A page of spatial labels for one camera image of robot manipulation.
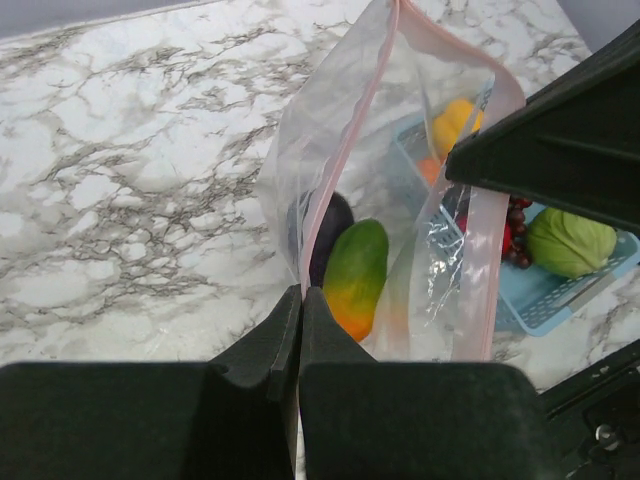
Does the green orange mango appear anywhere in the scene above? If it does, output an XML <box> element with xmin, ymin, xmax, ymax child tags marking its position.
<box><xmin>322</xmin><ymin>218</ymin><xmax>389</xmax><ymax>342</ymax></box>

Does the light blue plastic basket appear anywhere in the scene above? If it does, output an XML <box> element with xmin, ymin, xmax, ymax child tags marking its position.
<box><xmin>378</xmin><ymin>114</ymin><xmax>639</xmax><ymax>337</ymax></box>

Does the round purple eggplant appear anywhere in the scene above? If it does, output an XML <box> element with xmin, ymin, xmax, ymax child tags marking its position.
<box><xmin>284</xmin><ymin>190</ymin><xmax>354</xmax><ymax>287</ymax></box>

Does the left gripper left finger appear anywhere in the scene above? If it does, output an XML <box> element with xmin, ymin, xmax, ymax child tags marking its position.
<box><xmin>1</xmin><ymin>286</ymin><xmax>302</xmax><ymax>479</ymax></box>

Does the clear zip top bag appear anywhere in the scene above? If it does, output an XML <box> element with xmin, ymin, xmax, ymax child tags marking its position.
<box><xmin>257</xmin><ymin>1</ymin><xmax>525</xmax><ymax>361</ymax></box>

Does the dark red grapes bunch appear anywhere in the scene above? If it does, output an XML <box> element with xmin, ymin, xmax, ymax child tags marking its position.
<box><xmin>502</xmin><ymin>196</ymin><xmax>533</xmax><ymax>269</ymax></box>

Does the red tomato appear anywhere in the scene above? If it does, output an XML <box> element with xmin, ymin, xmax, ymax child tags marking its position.
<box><xmin>456</xmin><ymin>216</ymin><xmax>512</xmax><ymax>258</ymax></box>

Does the yellow bell pepper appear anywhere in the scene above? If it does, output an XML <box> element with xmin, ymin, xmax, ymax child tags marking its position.
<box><xmin>432</xmin><ymin>98</ymin><xmax>474</xmax><ymax>159</ymax></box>

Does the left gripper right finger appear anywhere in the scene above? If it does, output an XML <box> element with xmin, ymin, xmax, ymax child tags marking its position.
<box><xmin>299</xmin><ymin>288</ymin><xmax>555</xmax><ymax>479</ymax></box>

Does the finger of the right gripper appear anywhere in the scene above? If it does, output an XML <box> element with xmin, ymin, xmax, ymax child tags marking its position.
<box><xmin>445</xmin><ymin>24</ymin><xmax>639</xmax><ymax>233</ymax></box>

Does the green cabbage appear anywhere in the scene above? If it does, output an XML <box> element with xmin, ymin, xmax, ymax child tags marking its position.
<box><xmin>527</xmin><ymin>207</ymin><xmax>617</xmax><ymax>279</ymax></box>

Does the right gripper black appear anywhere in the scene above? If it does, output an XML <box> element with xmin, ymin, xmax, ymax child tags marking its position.
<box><xmin>540</xmin><ymin>341</ymin><xmax>639</xmax><ymax>480</ymax></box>

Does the small orange fruit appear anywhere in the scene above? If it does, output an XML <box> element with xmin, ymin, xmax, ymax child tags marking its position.
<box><xmin>417</xmin><ymin>157</ymin><xmax>442</xmax><ymax>186</ymax></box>

